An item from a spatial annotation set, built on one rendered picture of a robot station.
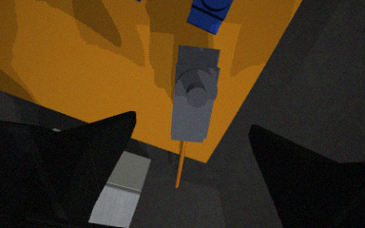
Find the orange flat deck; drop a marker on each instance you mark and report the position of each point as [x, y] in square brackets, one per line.
[94, 59]

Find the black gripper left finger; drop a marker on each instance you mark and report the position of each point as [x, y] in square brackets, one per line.
[74, 164]

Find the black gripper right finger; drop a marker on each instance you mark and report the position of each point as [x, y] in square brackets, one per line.
[308, 189]

